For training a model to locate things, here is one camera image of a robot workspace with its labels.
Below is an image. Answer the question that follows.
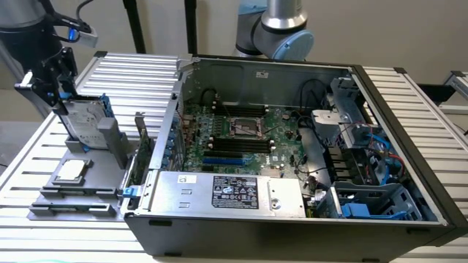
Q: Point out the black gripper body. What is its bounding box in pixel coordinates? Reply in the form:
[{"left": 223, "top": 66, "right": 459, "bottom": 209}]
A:
[{"left": 0, "top": 25, "right": 65, "bottom": 83}]

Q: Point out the hard disk with blue carrier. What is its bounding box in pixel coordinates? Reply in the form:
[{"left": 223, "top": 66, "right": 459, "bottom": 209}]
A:
[{"left": 59, "top": 94, "right": 112, "bottom": 152}]

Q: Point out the grey plastic disk bay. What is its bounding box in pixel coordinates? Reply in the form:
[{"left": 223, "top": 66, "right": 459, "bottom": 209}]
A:
[{"left": 316, "top": 181, "right": 429, "bottom": 221}]

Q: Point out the grey parts rack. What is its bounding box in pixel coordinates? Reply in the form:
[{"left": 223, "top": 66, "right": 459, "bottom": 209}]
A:
[{"left": 28, "top": 111, "right": 131, "bottom": 220}]

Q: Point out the silver CPU chip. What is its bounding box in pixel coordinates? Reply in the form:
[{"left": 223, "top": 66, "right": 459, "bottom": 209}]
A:
[{"left": 57, "top": 160, "right": 87, "bottom": 180}]

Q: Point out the green graphics card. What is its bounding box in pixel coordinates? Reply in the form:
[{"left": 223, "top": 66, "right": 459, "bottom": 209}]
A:
[{"left": 125, "top": 111, "right": 153, "bottom": 190}]

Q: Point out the green RAM stick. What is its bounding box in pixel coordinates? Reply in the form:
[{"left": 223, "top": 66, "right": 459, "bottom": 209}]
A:
[{"left": 49, "top": 188, "right": 115, "bottom": 196}]

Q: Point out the black RAM slot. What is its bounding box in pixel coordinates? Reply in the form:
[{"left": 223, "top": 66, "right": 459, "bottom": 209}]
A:
[
  {"left": 211, "top": 148, "right": 275, "bottom": 155},
  {"left": 211, "top": 140, "right": 275, "bottom": 146},
  {"left": 213, "top": 106, "right": 267, "bottom": 111},
  {"left": 211, "top": 144, "right": 275, "bottom": 150},
  {"left": 213, "top": 109, "right": 267, "bottom": 114},
  {"left": 213, "top": 103, "right": 267, "bottom": 108},
  {"left": 211, "top": 136, "right": 275, "bottom": 142}
]

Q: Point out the CPU socket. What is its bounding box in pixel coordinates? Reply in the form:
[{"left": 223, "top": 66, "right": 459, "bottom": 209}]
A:
[{"left": 227, "top": 117, "right": 265, "bottom": 138}]

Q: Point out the black expansion slot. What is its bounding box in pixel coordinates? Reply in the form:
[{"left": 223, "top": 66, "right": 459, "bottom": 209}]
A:
[{"left": 203, "top": 151, "right": 245, "bottom": 159}]

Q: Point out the blue expansion slot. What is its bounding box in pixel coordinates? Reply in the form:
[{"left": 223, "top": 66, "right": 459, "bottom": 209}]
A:
[{"left": 201, "top": 158, "right": 245, "bottom": 167}]

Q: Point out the silver power supply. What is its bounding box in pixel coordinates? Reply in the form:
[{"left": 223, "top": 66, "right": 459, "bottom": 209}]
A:
[{"left": 148, "top": 171, "right": 308, "bottom": 219}]

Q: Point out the green motherboard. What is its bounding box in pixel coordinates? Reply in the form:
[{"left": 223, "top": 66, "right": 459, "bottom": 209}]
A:
[{"left": 180, "top": 104, "right": 329, "bottom": 198}]

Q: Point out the silver chipset heatsink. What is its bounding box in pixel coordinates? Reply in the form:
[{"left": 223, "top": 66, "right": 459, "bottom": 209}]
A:
[{"left": 260, "top": 167, "right": 285, "bottom": 179}]

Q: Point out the silver metal drive cage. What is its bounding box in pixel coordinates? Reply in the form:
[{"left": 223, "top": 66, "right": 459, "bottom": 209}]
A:
[{"left": 311, "top": 76, "right": 381, "bottom": 150}]

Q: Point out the black open PC case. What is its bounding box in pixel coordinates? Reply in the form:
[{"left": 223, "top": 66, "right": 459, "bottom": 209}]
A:
[{"left": 123, "top": 53, "right": 457, "bottom": 257}]

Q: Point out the black table connector bar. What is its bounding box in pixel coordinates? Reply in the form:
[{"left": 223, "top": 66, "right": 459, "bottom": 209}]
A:
[{"left": 416, "top": 83, "right": 455, "bottom": 104}]

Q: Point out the small metal slat table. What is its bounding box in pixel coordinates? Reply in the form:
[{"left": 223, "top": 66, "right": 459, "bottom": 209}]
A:
[{"left": 437, "top": 70, "right": 468, "bottom": 115}]

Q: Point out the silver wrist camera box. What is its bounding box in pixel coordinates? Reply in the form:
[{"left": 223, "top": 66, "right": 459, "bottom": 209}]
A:
[{"left": 67, "top": 24, "right": 100, "bottom": 49}]

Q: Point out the black camera cable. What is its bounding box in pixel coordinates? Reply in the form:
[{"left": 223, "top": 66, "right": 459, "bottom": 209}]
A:
[{"left": 75, "top": 0, "right": 96, "bottom": 30}]

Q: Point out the thick black stand post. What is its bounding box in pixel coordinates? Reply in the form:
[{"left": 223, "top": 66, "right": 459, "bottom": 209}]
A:
[{"left": 121, "top": 0, "right": 148, "bottom": 54}]

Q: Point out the thin black stand post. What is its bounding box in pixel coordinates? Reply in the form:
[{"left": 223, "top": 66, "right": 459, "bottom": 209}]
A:
[{"left": 185, "top": 0, "right": 199, "bottom": 54}]

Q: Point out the black looped wire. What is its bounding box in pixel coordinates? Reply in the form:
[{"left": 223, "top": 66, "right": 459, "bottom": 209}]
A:
[{"left": 297, "top": 78, "right": 329, "bottom": 111}]

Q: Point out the blue data wire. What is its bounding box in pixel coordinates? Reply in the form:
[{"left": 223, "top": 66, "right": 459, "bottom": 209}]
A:
[{"left": 364, "top": 130, "right": 407, "bottom": 193}]

